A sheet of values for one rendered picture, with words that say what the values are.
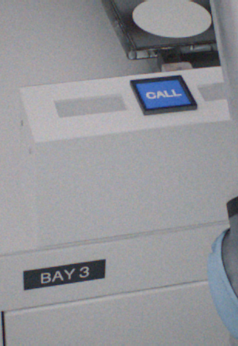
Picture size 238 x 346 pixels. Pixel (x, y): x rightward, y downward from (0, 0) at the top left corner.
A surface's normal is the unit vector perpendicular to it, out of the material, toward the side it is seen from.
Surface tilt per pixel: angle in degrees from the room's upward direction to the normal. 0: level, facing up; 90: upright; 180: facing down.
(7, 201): 0
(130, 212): 90
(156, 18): 0
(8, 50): 0
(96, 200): 90
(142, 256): 90
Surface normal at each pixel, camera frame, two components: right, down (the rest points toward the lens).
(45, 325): 0.25, 0.62
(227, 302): -0.69, 0.12
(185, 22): 0.04, -0.77
